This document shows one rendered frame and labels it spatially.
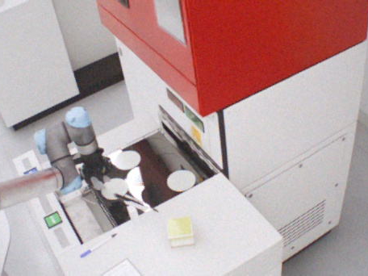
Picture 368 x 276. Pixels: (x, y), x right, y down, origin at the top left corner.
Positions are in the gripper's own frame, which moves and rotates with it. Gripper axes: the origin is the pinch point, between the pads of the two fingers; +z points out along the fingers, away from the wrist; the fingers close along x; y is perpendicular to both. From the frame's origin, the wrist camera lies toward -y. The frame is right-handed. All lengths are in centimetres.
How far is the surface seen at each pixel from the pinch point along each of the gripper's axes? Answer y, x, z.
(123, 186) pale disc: 8.6, 4.0, 1.3
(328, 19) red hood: 69, 55, -47
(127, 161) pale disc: 3.6, 15.5, 1.2
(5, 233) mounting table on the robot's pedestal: -30.3, -28.2, 9.3
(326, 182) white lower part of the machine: 73, 61, 38
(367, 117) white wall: 84, 166, 83
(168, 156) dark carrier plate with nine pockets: 17.3, 23.2, 1.4
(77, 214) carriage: -2.9, -12.3, 3.3
